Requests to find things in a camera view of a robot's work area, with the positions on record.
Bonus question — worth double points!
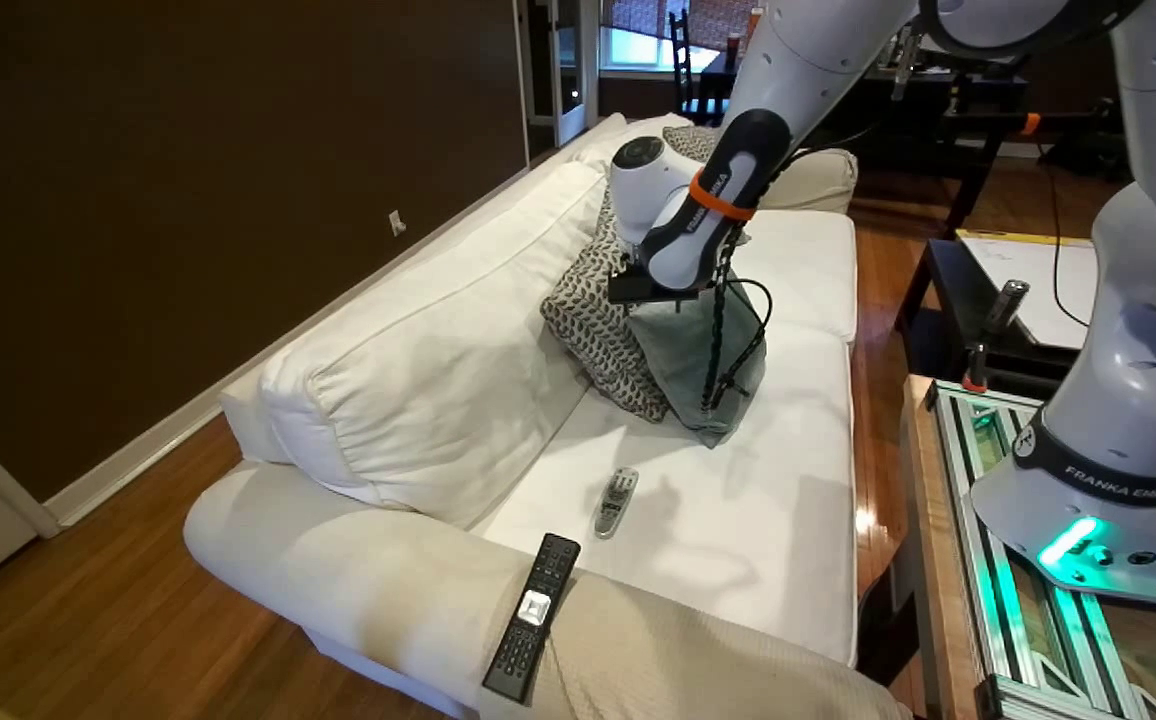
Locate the black remote control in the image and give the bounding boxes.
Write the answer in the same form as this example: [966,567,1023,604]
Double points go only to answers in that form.
[479,529,582,709]

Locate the blue silk pillow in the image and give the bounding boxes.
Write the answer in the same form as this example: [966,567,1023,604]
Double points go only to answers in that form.
[624,272,771,453]

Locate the white sofa back cushion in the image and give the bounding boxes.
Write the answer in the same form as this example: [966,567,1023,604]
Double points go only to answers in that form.
[220,126,635,533]

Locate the grey remote control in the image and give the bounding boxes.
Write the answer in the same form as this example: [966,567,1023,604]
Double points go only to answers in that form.
[589,464,644,546]

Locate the leaf pattern pillow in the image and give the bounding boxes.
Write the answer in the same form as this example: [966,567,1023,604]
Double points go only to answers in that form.
[535,198,677,428]

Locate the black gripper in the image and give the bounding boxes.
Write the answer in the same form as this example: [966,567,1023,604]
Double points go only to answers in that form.
[603,259,738,312]

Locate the black side table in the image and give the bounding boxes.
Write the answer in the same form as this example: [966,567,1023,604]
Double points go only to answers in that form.
[853,57,1129,244]

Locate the orange arm strap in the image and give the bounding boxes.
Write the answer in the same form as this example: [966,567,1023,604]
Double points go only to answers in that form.
[685,172,761,228]

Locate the dark wooden chair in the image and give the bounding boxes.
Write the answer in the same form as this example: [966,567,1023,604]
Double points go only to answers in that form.
[658,9,745,129]

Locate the white sofa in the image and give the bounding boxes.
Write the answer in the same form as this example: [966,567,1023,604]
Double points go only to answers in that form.
[181,108,914,720]

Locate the white sofa seat cushion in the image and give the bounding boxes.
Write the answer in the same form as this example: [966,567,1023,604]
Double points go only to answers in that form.
[474,312,863,670]
[731,205,863,344]

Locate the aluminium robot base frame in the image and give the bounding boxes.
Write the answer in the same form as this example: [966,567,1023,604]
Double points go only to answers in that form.
[928,375,1156,720]

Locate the black coffee table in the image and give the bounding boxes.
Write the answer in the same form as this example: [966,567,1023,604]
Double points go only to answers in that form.
[892,231,1088,401]

